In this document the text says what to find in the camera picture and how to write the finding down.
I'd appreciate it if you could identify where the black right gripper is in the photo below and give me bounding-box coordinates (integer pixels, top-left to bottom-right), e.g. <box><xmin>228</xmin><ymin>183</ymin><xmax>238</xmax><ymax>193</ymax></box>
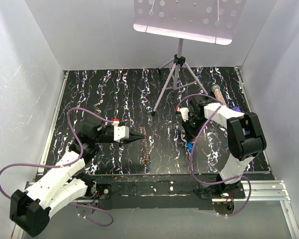
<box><xmin>180</xmin><ymin>116</ymin><xmax>208</xmax><ymax>142</ymax></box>

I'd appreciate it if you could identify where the blue tagged key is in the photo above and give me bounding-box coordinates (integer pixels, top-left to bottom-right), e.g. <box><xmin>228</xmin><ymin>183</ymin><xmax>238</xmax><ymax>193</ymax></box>
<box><xmin>187</xmin><ymin>142</ymin><xmax>193</xmax><ymax>151</ymax></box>

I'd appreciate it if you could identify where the round metal keyring disc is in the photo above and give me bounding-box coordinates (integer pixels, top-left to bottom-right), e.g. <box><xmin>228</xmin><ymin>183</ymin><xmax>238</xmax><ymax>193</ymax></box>
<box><xmin>140</xmin><ymin>126</ymin><xmax>151</xmax><ymax>165</ymax></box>

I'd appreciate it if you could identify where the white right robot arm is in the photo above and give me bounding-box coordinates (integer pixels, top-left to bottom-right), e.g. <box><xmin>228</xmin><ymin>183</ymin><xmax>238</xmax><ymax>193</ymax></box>
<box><xmin>175</xmin><ymin>94</ymin><xmax>267</xmax><ymax>198</ymax></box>

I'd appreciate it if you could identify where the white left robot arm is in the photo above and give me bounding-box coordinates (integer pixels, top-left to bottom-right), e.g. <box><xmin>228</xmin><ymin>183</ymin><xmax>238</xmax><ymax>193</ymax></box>
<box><xmin>9</xmin><ymin>119</ymin><xmax>145</xmax><ymax>237</ymax></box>

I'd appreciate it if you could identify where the black front mounting bar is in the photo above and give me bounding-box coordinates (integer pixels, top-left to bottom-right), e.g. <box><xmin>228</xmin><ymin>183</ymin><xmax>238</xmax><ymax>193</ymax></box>
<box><xmin>84</xmin><ymin>173</ymin><xmax>247</xmax><ymax>211</ymax></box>

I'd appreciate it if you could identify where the glitter toy microphone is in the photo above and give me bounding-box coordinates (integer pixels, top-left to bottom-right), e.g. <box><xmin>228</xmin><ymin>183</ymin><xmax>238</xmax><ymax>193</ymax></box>
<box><xmin>211</xmin><ymin>84</ymin><xmax>226</xmax><ymax>106</ymax></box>

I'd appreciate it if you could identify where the purple toy microphone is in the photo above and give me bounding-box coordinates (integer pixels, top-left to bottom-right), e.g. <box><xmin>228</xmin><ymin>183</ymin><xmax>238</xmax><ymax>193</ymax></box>
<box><xmin>232</xmin><ymin>106</ymin><xmax>242</xmax><ymax>113</ymax></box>

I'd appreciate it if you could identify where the lilac music stand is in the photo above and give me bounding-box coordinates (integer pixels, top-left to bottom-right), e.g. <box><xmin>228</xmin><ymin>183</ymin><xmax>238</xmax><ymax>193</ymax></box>
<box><xmin>133</xmin><ymin>0</ymin><xmax>247</xmax><ymax>117</ymax></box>

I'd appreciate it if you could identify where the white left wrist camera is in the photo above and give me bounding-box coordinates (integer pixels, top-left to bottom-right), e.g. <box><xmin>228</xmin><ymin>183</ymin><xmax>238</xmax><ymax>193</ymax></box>
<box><xmin>112</xmin><ymin>119</ymin><xmax>130</xmax><ymax>142</ymax></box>

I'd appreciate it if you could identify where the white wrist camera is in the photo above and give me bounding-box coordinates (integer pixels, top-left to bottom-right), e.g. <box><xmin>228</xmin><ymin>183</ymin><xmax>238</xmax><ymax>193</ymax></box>
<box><xmin>112</xmin><ymin>119</ymin><xmax>130</xmax><ymax>142</ymax></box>
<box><xmin>175</xmin><ymin>107</ymin><xmax>189</xmax><ymax>122</ymax></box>

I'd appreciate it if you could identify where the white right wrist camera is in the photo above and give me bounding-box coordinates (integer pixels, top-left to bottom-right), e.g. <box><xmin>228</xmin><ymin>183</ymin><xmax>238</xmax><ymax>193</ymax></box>
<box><xmin>175</xmin><ymin>107</ymin><xmax>189</xmax><ymax>122</ymax></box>

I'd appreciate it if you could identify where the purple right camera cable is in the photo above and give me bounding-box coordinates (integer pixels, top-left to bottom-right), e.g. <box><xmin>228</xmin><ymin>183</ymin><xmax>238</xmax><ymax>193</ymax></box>
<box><xmin>176</xmin><ymin>93</ymin><xmax>252</xmax><ymax>217</ymax></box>

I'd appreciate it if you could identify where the aluminium frame rail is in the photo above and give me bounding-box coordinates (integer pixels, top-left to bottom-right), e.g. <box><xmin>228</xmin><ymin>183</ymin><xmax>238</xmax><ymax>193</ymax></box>
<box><xmin>12</xmin><ymin>180</ymin><xmax>299</xmax><ymax>239</ymax></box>

